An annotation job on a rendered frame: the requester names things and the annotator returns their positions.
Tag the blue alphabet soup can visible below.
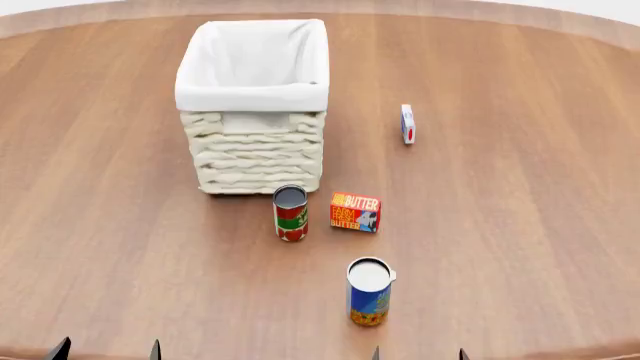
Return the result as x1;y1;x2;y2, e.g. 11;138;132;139
345;256;398;327

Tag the white woven basket with liner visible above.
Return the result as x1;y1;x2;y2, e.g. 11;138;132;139
174;18;331;195

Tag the orange butter box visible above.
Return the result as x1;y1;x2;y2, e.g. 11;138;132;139
329;191;383;234

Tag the red green tomato sauce can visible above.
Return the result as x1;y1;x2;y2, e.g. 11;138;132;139
272;183;310;243

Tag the white blue small carton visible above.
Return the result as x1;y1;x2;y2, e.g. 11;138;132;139
400;103;417;146

